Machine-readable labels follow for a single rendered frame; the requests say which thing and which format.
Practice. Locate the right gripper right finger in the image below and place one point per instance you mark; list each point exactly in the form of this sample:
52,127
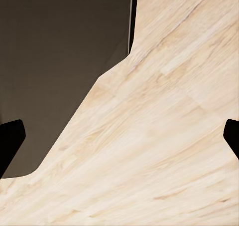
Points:
231,135

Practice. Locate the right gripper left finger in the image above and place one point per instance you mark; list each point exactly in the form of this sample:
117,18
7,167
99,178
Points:
12,135

